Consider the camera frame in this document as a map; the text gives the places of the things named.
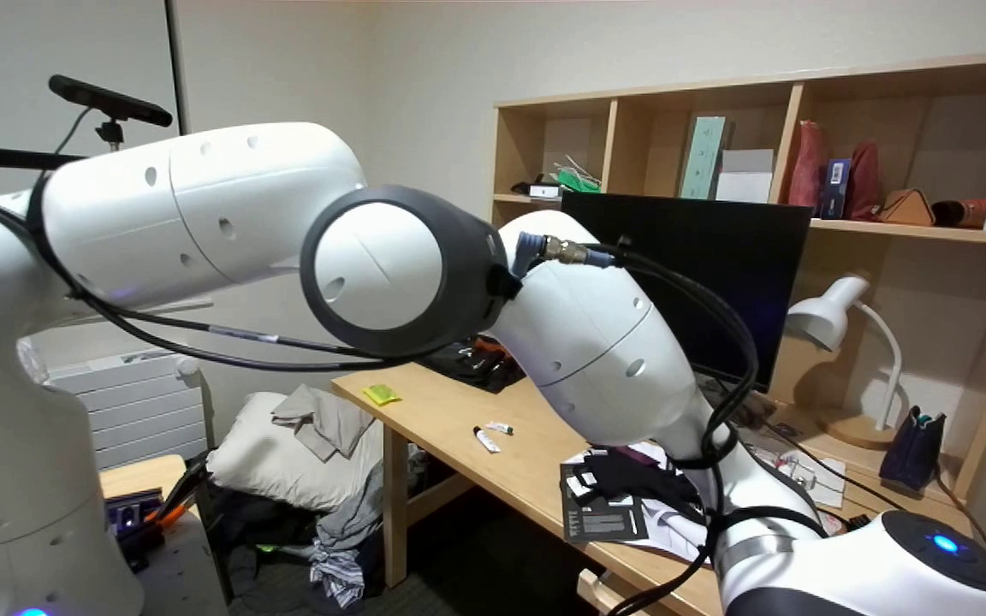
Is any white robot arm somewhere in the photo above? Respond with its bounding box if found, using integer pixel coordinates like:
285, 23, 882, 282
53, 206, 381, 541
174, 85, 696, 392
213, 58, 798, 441
0, 125, 986, 616

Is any light wooden desk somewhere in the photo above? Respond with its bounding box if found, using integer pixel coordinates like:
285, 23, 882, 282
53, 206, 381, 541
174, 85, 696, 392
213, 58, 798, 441
331, 359, 975, 616

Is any yellow green sticky pad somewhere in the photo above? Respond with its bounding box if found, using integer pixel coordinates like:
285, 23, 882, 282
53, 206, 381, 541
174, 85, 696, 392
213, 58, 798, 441
364, 385, 399, 408

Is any black product box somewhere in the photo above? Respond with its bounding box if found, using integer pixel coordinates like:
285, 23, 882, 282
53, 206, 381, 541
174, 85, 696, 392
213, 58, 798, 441
558, 462, 647, 545

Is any grey clothes pile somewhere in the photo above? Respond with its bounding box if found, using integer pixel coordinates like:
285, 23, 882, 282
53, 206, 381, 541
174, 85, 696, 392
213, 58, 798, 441
206, 388, 382, 611

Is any black computer monitor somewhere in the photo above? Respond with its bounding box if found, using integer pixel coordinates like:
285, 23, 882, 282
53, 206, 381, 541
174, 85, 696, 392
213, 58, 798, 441
561, 194, 812, 392

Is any teal book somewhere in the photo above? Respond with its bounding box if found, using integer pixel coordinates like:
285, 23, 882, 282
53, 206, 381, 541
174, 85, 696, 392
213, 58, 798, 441
680, 116, 727, 198

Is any white box on shelf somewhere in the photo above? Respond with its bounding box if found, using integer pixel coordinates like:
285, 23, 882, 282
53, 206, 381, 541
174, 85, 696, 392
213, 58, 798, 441
714, 148, 775, 202

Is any white desk lamp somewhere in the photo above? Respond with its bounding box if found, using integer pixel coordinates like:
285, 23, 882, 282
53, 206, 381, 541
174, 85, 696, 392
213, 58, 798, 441
784, 273, 903, 450

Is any red book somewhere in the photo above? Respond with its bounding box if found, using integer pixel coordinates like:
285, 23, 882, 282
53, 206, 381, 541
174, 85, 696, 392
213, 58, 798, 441
788, 120, 826, 209

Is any white radiator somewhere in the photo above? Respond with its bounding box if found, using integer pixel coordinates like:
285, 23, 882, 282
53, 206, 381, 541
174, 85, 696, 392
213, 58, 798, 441
16, 339, 207, 468

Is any black pen holder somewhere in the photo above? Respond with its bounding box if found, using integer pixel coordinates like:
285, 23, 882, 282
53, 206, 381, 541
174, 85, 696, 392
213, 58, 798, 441
881, 408, 946, 497

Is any black camera on stand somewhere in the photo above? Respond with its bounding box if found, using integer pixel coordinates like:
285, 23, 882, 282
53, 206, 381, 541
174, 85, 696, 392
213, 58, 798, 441
0, 75, 174, 172

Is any wooden wall shelf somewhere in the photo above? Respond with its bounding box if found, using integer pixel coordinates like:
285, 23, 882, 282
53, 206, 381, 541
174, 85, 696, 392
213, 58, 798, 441
491, 58, 986, 497

